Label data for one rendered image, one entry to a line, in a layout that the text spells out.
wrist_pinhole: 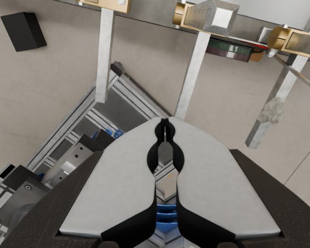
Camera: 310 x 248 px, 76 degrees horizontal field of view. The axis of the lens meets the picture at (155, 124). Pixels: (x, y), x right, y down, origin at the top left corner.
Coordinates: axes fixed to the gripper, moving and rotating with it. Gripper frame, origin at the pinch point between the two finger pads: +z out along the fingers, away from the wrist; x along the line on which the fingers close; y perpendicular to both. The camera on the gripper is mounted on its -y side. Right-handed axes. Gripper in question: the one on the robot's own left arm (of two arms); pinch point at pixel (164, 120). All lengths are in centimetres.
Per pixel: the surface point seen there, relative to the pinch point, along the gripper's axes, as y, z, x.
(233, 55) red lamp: 7, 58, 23
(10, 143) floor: 87, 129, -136
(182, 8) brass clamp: -7.0, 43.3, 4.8
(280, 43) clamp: 1.4, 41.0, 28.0
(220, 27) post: -4.2, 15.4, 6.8
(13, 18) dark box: -8, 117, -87
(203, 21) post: -4.9, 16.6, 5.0
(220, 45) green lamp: 4, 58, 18
